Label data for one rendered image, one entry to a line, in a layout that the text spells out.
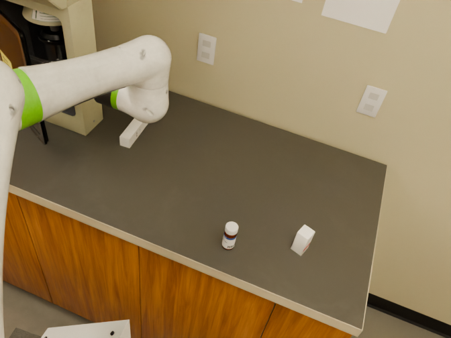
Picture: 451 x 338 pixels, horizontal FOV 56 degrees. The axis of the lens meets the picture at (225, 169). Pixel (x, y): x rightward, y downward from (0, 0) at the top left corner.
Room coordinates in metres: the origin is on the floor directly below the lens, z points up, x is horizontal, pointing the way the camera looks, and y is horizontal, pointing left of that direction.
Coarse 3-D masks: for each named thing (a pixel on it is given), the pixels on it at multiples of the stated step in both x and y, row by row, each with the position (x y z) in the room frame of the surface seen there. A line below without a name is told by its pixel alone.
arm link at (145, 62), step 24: (120, 48) 0.84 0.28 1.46; (144, 48) 0.87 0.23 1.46; (168, 48) 0.92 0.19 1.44; (48, 72) 0.68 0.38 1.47; (72, 72) 0.71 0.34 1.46; (96, 72) 0.75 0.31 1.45; (120, 72) 0.79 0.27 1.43; (144, 72) 0.83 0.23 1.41; (168, 72) 0.90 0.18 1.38; (48, 96) 0.64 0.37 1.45; (72, 96) 0.68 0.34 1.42; (96, 96) 0.75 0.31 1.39
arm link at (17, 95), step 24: (0, 72) 0.50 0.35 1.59; (0, 96) 0.47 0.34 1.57; (24, 96) 0.52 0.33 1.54; (0, 120) 0.45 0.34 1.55; (0, 144) 0.42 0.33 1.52; (0, 168) 0.40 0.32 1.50; (0, 192) 0.38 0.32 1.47; (0, 216) 0.35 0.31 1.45; (0, 240) 0.33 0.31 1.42; (0, 264) 0.30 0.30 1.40; (0, 288) 0.28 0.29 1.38; (0, 312) 0.25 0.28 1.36; (0, 336) 0.22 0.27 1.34
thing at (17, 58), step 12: (0, 12) 1.03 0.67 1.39; (0, 24) 1.04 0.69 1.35; (12, 24) 0.98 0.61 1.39; (0, 36) 1.06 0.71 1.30; (12, 36) 0.98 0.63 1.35; (0, 48) 1.08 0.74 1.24; (12, 48) 1.00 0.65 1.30; (24, 48) 0.95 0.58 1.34; (12, 60) 1.02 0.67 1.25; (24, 60) 0.95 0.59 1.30; (36, 132) 0.98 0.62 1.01
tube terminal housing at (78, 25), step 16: (16, 0) 1.12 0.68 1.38; (80, 0) 1.14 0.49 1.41; (64, 16) 1.08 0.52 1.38; (80, 16) 1.13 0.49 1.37; (64, 32) 1.09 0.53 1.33; (80, 32) 1.12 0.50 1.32; (80, 48) 1.11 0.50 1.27; (80, 112) 1.08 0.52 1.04; (96, 112) 1.15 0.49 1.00; (80, 128) 1.09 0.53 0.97
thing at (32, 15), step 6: (24, 6) 1.17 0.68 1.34; (24, 12) 1.16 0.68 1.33; (30, 12) 1.14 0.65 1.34; (36, 12) 1.14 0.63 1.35; (42, 12) 1.14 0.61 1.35; (30, 18) 1.13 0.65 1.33; (36, 18) 1.13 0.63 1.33; (42, 18) 1.13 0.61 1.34; (48, 18) 1.13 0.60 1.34; (54, 18) 1.14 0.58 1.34; (42, 24) 1.12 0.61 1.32; (48, 24) 1.13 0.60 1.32; (54, 24) 1.13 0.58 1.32; (60, 24) 1.14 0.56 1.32
